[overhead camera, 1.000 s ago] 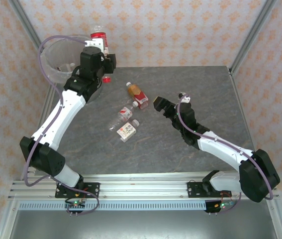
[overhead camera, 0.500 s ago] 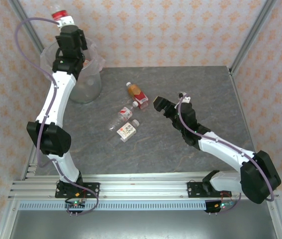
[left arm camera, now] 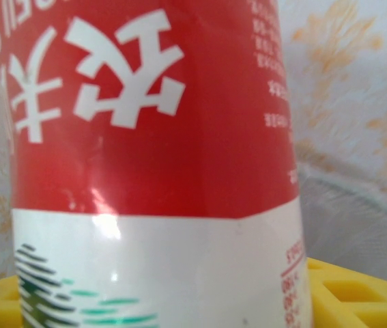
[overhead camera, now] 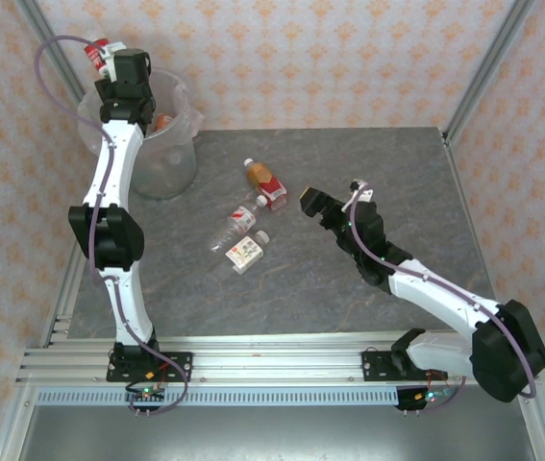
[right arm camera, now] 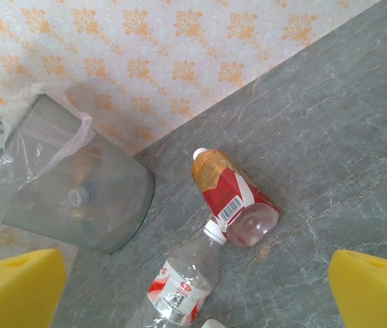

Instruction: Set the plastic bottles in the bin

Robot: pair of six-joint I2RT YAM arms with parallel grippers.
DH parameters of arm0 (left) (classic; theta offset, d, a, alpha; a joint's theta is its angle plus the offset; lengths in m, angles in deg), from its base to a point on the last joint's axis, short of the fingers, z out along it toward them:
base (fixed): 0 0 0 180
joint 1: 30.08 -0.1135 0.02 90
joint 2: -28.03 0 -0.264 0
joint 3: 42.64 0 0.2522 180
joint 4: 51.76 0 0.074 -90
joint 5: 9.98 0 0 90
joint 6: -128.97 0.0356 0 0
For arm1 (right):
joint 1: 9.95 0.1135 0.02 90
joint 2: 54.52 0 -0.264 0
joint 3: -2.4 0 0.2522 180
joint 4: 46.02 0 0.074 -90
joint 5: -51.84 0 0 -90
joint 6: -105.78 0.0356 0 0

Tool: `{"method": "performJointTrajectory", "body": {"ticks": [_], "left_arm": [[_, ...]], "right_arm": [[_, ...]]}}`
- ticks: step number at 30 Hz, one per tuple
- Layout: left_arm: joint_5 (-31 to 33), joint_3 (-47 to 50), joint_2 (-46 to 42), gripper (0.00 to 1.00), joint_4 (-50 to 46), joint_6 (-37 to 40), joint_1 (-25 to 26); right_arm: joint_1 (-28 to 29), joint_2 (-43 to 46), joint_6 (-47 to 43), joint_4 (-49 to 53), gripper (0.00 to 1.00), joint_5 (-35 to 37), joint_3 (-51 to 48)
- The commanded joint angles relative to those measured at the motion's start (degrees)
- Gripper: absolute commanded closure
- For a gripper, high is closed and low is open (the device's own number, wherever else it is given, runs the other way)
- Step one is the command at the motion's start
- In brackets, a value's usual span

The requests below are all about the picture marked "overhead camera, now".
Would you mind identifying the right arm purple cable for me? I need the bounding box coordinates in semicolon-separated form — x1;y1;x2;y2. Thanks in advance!
348;181;540;415

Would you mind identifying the cream label bottle white cap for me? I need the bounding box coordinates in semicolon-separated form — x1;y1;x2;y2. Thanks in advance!
213;230;271;276

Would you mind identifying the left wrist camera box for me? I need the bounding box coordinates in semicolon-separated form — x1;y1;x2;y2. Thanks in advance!
102;40;127;81

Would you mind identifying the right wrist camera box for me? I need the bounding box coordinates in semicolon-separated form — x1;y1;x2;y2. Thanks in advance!
341;179;374;212

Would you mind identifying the clear bottle red white label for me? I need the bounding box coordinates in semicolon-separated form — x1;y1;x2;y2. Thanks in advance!
209;194;269;254

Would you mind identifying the white slotted cable duct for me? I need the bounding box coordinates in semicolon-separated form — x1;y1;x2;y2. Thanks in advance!
36;388;401;405

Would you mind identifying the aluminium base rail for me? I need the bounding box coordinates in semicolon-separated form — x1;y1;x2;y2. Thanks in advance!
15;335;540;385

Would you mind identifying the red teal label bottle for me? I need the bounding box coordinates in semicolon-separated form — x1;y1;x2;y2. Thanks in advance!
83;36;110;73

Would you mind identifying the clear plastic bin liner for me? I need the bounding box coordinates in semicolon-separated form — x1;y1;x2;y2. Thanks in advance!
77;68;206;155

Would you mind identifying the translucent grey plastic bin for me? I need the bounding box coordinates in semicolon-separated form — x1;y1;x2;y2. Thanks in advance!
77;68;206;201

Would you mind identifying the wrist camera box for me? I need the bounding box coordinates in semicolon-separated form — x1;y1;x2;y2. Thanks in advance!
341;179;374;212
102;40;127;81

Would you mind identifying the metal lower shelf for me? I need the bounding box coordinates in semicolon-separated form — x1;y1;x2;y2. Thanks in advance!
0;383;545;461

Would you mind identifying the amber bottle red label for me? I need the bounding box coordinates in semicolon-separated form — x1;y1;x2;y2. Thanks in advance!
243;158;289;213

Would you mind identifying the aluminium frame post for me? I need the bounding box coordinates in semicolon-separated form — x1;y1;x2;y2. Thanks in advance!
14;0;86;102
443;0;537;145

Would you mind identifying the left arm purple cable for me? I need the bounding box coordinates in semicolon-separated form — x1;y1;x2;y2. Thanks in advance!
34;34;190;418

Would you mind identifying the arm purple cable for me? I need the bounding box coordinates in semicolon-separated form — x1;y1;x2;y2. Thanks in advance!
34;34;190;418
348;181;540;415

